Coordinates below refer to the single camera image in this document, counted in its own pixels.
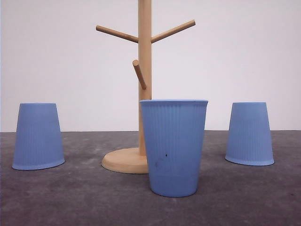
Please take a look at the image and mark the blue ribbed cup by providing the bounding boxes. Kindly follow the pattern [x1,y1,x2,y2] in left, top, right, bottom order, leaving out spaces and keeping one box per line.
[140,99,208,197]
[12,103,65,170]
[225,102,274,166]

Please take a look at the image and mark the wooden cup tree stand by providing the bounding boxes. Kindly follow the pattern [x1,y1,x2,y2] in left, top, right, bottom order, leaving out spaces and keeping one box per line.
[96,0,196,174]

